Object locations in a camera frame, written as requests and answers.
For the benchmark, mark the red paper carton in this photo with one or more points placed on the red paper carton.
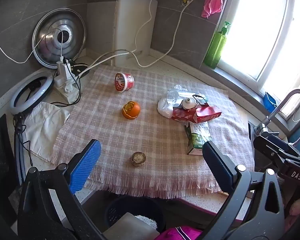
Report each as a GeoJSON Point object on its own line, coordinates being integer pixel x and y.
{"type": "Point", "coordinates": [197, 113]}

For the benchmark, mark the person's right hand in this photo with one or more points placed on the person's right hand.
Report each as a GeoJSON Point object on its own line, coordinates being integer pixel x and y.
{"type": "Point", "coordinates": [298, 206]}

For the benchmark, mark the green and white milk carton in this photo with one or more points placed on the green and white milk carton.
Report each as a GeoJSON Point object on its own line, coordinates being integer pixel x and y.
{"type": "Point", "coordinates": [196, 140]}

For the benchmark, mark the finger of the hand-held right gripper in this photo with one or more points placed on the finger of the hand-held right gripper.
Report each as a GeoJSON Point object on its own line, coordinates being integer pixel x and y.
{"type": "Point", "coordinates": [276, 139]}
{"type": "Point", "coordinates": [267, 146]}

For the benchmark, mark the person's right forearm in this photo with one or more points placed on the person's right forearm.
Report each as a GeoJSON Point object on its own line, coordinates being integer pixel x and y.
{"type": "Point", "coordinates": [296, 223]}

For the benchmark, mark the white cloth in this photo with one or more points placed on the white cloth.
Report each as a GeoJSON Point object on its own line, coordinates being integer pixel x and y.
{"type": "Point", "coordinates": [45, 127]}

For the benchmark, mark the blue plastic item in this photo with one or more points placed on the blue plastic item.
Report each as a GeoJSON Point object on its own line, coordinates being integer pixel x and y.
{"type": "Point", "coordinates": [268, 101]}

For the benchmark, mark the black power adapter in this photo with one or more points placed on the black power adapter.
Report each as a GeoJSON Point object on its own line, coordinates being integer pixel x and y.
{"type": "Point", "coordinates": [81, 66]}

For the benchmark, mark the white power strip with plugs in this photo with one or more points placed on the white power strip with plugs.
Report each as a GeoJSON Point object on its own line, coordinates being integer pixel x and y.
{"type": "Point", "coordinates": [67, 90]}

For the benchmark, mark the black waste bin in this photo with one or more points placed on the black waste bin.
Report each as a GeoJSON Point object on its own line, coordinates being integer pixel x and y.
{"type": "Point", "coordinates": [120, 207]}

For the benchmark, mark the metal kitchen faucet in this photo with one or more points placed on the metal kitchen faucet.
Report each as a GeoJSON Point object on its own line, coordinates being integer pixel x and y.
{"type": "Point", "coordinates": [275, 111]}

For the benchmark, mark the window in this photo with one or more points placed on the window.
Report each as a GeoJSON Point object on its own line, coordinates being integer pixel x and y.
{"type": "Point", "coordinates": [265, 30]}

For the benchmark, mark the pink plaid fringed cloth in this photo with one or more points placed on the pink plaid fringed cloth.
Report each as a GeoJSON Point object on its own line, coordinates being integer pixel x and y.
{"type": "Point", "coordinates": [160, 140]}

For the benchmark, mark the orange peel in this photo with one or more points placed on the orange peel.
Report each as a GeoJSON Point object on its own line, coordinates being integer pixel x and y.
{"type": "Point", "coordinates": [132, 111]}

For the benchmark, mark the person's magenta clothing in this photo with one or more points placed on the person's magenta clothing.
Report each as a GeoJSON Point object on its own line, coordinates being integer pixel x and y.
{"type": "Point", "coordinates": [180, 233]}

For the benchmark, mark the crushed clear plastic bottle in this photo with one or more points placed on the crushed clear plastic bottle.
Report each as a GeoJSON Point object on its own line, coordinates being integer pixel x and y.
{"type": "Point", "coordinates": [188, 103]}

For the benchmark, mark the metal pot lid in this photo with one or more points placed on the metal pot lid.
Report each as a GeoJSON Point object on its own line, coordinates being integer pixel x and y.
{"type": "Point", "coordinates": [47, 30]}

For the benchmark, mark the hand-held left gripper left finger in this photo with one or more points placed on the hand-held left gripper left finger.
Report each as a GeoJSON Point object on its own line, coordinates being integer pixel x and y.
{"type": "Point", "coordinates": [86, 165]}

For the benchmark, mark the pink hanging cloth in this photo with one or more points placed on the pink hanging cloth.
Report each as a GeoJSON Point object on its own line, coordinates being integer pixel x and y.
{"type": "Point", "coordinates": [212, 3]}

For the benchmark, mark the green pump bottle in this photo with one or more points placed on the green pump bottle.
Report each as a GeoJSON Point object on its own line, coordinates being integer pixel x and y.
{"type": "Point", "coordinates": [215, 47]}

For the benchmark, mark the teal container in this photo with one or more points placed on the teal container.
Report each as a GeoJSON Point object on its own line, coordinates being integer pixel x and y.
{"type": "Point", "coordinates": [296, 140]}

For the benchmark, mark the red and white paper cup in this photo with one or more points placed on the red and white paper cup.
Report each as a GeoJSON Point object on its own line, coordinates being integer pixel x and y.
{"type": "Point", "coordinates": [125, 81]}

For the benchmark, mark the white crumpled tissue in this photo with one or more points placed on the white crumpled tissue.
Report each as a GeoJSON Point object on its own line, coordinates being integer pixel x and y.
{"type": "Point", "coordinates": [147, 221]}

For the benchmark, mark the white cutting board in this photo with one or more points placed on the white cutting board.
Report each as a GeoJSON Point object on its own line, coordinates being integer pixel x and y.
{"type": "Point", "coordinates": [132, 25]}

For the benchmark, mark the white plastic bag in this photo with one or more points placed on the white plastic bag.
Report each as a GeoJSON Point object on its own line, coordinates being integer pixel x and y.
{"type": "Point", "coordinates": [165, 107]}

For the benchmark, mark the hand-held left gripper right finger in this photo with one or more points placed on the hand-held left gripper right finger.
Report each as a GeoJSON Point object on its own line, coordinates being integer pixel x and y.
{"type": "Point", "coordinates": [215, 155]}

